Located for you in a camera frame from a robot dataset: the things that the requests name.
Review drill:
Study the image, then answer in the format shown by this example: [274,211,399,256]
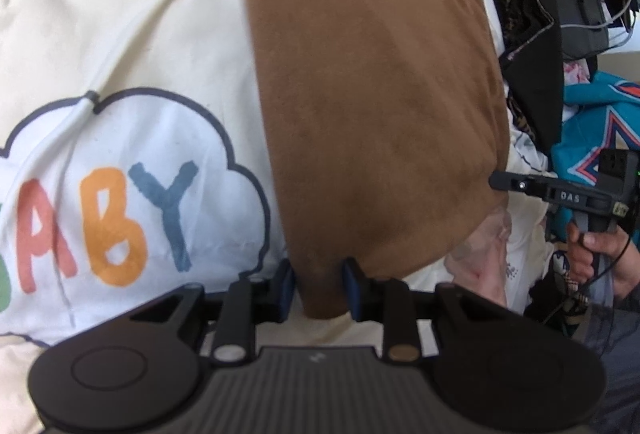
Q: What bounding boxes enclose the brown printed t-shirt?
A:
[246,0,509,318]

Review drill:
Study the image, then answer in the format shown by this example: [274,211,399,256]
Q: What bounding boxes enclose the person right hand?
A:
[565,221,640,297]

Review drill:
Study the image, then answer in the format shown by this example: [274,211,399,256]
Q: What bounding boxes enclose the dark blue trouser leg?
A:
[567,287,640,433]

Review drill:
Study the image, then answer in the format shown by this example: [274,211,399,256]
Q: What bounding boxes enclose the cream bear print bedsheet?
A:
[0,0,566,434]

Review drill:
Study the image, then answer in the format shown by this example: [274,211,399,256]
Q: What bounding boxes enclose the black bag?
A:
[555,0,632,62]

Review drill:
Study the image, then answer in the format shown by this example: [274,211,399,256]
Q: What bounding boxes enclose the folded black garment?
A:
[494,0,564,155]

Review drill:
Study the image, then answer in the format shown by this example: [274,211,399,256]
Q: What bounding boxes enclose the white cable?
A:
[560,0,640,50]

